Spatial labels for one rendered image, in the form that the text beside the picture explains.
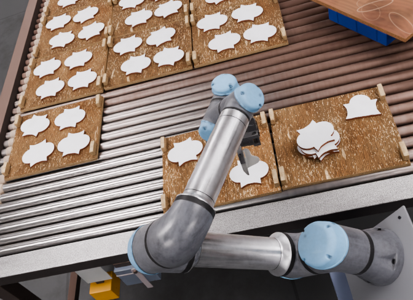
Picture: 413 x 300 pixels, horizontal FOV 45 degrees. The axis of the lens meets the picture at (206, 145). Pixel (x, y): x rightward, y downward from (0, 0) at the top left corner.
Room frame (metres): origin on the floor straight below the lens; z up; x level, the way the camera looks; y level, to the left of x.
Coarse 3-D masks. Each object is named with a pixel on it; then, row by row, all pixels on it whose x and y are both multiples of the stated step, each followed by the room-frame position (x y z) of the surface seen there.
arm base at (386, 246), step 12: (372, 228) 0.60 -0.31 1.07; (384, 228) 0.59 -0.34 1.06; (372, 240) 0.55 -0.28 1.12; (384, 240) 0.54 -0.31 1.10; (396, 240) 0.54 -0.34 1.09; (372, 252) 0.52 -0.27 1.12; (384, 252) 0.51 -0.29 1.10; (396, 252) 0.51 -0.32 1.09; (372, 264) 0.50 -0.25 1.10; (384, 264) 0.49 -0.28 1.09; (396, 264) 0.48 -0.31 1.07; (360, 276) 0.50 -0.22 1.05; (372, 276) 0.49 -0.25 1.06; (384, 276) 0.48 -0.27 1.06; (396, 276) 0.47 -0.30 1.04
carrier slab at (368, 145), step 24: (288, 120) 1.18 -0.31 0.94; (336, 120) 1.09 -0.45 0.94; (360, 120) 1.04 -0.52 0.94; (384, 120) 1.00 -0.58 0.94; (288, 144) 1.08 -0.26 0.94; (360, 144) 0.95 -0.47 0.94; (384, 144) 0.91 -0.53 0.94; (288, 168) 0.98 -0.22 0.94; (312, 168) 0.94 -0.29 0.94; (336, 168) 0.91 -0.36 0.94; (360, 168) 0.87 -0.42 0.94; (384, 168) 0.83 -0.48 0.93
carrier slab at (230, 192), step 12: (192, 132) 1.32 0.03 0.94; (264, 132) 1.17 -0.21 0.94; (168, 144) 1.32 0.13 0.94; (204, 144) 1.24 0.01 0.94; (264, 144) 1.12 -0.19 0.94; (264, 156) 1.07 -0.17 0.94; (168, 168) 1.20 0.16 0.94; (180, 168) 1.18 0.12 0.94; (192, 168) 1.16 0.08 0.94; (276, 168) 1.01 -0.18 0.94; (168, 180) 1.15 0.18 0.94; (180, 180) 1.13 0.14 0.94; (228, 180) 1.04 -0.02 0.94; (264, 180) 0.98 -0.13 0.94; (168, 192) 1.10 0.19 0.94; (180, 192) 1.08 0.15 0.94; (228, 192) 1.00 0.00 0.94; (240, 192) 0.98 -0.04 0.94; (252, 192) 0.96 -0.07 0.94; (264, 192) 0.94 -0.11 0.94; (276, 192) 0.92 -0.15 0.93; (168, 204) 1.06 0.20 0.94; (216, 204) 0.97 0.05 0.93
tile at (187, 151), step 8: (176, 144) 1.29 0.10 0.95; (184, 144) 1.27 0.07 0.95; (192, 144) 1.25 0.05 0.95; (200, 144) 1.24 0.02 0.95; (168, 152) 1.27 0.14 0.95; (176, 152) 1.25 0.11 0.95; (184, 152) 1.23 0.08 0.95; (192, 152) 1.22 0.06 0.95; (200, 152) 1.21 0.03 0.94; (176, 160) 1.21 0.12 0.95; (184, 160) 1.20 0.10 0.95; (192, 160) 1.19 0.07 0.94
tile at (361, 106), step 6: (360, 96) 1.13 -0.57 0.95; (366, 96) 1.12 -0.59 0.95; (354, 102) 1.12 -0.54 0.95; (360, 102) 1.11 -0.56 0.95; (366, 102) 1.10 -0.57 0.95; (372, 102) 1.09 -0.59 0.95; (348, 108) 1.11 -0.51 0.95; (354, 108) 1.10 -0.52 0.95; (360, 108) 1.08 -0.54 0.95; (366, 108) 1.07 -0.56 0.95; (372, 108) 1.06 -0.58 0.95; (348, 114) 1.08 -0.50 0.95; (354, 114) 1.07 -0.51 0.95; (360, 114) 1.06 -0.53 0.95; (366, 114) 1.05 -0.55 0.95; (372, 114) 1.04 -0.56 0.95; (378, 114) 1.03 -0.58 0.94
